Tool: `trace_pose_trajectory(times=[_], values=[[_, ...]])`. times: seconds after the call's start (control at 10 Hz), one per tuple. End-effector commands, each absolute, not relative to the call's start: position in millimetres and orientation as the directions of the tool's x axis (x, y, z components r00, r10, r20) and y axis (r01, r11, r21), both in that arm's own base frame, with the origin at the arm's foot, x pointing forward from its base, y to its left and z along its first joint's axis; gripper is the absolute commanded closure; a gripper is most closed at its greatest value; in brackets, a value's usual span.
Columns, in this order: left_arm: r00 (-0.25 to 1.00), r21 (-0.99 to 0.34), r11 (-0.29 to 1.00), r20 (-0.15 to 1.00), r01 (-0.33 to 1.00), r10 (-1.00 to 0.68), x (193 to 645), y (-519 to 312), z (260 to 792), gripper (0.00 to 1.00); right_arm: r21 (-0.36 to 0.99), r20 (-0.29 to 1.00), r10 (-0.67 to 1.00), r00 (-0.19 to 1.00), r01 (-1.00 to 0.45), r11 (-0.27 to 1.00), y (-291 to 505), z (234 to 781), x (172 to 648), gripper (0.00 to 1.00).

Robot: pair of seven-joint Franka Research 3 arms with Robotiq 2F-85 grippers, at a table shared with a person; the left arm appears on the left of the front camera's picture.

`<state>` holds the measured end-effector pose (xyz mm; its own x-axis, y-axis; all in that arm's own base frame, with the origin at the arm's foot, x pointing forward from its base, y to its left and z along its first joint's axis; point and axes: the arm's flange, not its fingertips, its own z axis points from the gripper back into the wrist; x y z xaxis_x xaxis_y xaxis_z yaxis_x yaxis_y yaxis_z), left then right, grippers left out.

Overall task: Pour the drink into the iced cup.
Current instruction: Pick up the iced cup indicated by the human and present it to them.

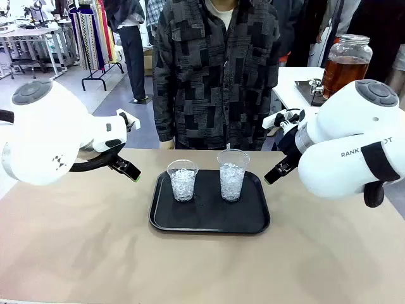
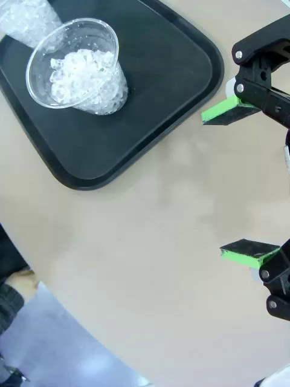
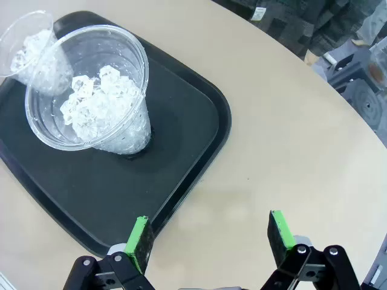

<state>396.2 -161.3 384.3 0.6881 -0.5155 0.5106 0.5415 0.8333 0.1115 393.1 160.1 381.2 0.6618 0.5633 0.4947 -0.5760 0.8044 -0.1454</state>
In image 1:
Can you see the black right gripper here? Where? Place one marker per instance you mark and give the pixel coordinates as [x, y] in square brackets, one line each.
[288, 142]

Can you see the tall clear iced cup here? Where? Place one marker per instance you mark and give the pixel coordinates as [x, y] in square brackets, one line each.
[232, 180]

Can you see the short clear iced cup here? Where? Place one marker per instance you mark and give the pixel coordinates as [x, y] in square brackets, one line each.
[183, 183]

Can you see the person's right forearm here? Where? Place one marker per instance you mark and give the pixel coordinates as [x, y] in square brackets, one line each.
[163, 114]

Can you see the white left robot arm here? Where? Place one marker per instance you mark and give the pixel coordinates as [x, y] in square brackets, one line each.
[47, 133]

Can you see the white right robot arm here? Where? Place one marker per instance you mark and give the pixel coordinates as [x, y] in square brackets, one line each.
[341, 120]

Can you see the person's left forearm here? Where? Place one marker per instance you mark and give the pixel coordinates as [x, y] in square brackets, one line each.
[272, 95]

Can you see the glass tea drink dispenser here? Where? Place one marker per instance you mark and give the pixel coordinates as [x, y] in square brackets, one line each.
[345, 69]

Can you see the person's right hand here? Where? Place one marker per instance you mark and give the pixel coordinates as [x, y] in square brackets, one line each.
[167, 145]

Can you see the black plastic tray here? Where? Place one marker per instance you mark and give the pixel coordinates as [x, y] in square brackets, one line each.
[209, 218]

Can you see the white side table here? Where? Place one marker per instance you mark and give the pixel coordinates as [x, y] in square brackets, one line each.
[291, 76]

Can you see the cardboard box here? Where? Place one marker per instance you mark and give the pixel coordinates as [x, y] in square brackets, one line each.
[148, 61]

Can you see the person in patchwork jacket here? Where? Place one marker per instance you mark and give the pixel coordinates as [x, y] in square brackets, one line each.
[215, 79]

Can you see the mannequin with dark trousers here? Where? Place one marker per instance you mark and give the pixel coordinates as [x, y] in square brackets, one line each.
[133, 47]

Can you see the clothes rack with fabrics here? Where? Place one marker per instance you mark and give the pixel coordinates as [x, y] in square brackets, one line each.
[91, 35]

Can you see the bystander in dark jacket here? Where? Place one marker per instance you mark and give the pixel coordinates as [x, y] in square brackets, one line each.
[300, 28]

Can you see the bystander in grey jacket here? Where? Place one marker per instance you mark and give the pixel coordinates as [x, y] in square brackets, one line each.
[340, 16]

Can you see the grey-legged work desk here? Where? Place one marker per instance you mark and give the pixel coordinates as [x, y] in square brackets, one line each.
[31, 33]

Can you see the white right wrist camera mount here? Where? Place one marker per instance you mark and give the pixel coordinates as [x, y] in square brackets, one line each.
[272, 119]

